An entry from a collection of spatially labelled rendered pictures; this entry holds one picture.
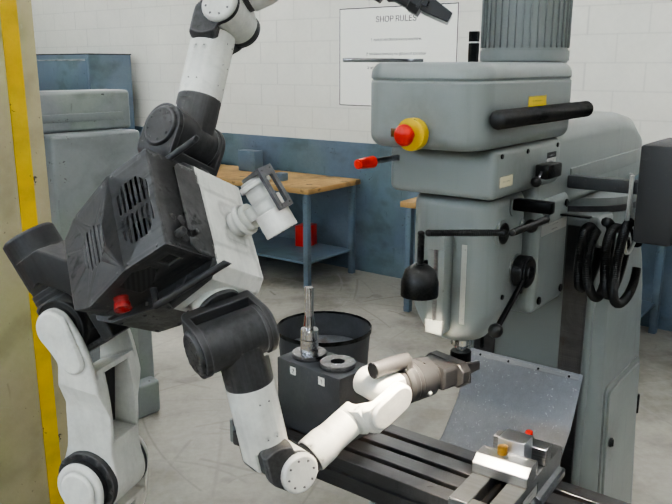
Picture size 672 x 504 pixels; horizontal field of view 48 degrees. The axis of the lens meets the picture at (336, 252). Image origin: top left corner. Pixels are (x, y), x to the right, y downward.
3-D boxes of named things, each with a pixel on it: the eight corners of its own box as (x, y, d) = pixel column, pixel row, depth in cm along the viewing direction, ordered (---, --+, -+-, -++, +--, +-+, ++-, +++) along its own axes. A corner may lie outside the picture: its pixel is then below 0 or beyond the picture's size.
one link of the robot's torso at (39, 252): (-13, 254, 156) (42, 213, 149) (30, 240, 168) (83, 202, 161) (58, 369, 157) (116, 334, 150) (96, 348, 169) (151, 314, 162)
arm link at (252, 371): (224, 405, 131) (205, 333, 127) (204, 389, 138) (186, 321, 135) (282, 379, 136) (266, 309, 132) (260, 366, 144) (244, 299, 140)
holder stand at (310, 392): (339, 450, 187) (339, 374, 182) (277, 422, 201) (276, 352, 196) (370, 433, 195) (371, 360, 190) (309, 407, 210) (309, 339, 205)
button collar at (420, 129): (423, 152, 138) (424, 118, 136) (395, 149, 141) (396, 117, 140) (428, 151, 139) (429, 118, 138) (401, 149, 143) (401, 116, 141)
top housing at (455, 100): (478, 154, 133) (482, 61, 130) (357, 145, 149) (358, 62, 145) (574, 135, 170) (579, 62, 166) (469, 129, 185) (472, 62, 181)
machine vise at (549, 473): (508, 551, 148) (511, 501, 145) (440, 525, 156) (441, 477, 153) (566, 473, 176) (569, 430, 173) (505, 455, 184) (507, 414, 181)
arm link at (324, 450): (368, 442, 150) (296, 510, 142) (339, 426, 158) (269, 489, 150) (347, 403, 145) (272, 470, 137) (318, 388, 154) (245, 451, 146)
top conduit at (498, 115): (505, 130, 132) (507, 110, 132) (484, 129, 135) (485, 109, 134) (593, 117, 167) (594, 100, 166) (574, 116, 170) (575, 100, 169)
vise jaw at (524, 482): (526, 489, 156) (527, 472, 155) (471, 472, 163) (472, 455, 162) (536, 477, 161) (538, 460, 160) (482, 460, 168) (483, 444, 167)
